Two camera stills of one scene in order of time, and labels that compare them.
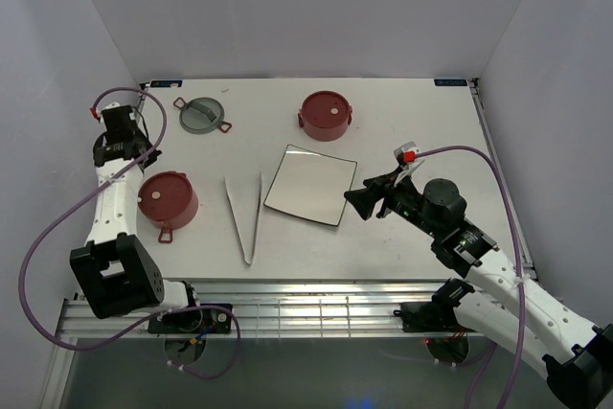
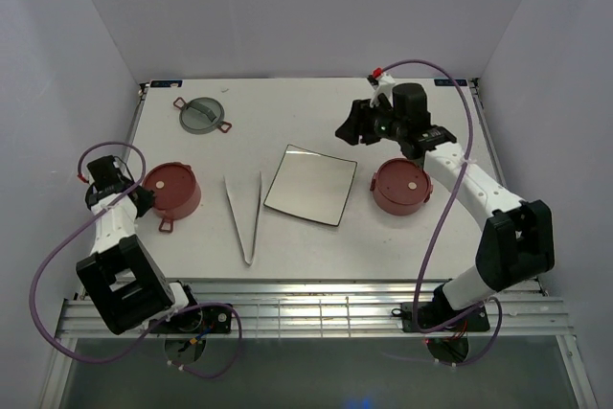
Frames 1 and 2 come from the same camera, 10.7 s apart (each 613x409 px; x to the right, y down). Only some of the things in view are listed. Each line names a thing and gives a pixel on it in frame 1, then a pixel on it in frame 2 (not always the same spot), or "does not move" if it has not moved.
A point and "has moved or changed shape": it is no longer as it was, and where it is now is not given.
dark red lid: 325,109 has moved or changed shape
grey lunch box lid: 201,115 does not move
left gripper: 152,157 to 147,198
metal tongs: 237,222 does not move
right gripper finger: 365,198 to 350,132
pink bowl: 325,119 has moved or changed shape
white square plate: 311,184 does not move
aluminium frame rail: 268,308 does not move
